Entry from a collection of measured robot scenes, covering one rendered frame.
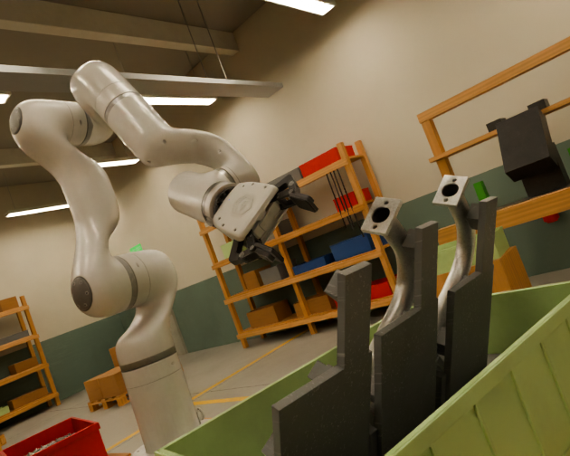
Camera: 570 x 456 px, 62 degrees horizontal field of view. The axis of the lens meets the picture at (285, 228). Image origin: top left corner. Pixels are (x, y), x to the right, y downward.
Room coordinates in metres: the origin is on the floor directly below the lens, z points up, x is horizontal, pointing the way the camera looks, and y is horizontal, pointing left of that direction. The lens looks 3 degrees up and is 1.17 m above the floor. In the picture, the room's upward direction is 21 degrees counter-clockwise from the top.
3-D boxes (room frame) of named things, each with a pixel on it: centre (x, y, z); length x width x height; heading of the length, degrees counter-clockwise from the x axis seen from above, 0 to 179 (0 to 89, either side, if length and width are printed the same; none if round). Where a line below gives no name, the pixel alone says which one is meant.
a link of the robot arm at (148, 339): (1.06, 0.35, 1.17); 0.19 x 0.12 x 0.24; 146
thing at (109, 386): (7.34, 2.97, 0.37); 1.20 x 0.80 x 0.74; 147
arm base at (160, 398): (1.03, 0.38, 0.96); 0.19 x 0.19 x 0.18
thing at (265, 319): (6.80, 0.01, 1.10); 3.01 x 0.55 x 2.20; 49
